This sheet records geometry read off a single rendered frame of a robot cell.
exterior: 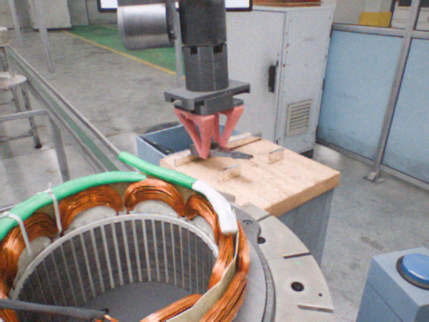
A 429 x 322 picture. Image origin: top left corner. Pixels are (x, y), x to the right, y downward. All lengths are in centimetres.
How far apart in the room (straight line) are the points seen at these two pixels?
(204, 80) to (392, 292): 32
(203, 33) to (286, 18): 203
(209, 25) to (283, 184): 23
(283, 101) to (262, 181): 210
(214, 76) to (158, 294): 26
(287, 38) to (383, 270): 214
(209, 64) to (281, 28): 202
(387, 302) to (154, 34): 40
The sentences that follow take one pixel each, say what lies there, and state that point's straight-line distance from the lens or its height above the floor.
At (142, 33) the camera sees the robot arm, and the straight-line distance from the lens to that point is 44.
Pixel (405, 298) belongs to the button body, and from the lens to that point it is 42.
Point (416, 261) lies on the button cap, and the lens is 44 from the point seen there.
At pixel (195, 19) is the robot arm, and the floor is 127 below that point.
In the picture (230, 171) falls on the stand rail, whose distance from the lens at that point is 47.
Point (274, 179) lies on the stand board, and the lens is 49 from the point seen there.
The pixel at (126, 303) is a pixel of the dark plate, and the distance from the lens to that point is 39.
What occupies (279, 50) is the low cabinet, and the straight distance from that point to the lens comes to 245.
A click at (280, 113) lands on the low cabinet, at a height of 49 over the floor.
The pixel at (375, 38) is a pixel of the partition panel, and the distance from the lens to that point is 272.
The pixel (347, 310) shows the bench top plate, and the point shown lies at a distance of 72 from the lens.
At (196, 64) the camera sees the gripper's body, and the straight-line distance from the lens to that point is 43.
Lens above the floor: 130
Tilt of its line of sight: 26 degrees down
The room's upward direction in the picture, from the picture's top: straight up
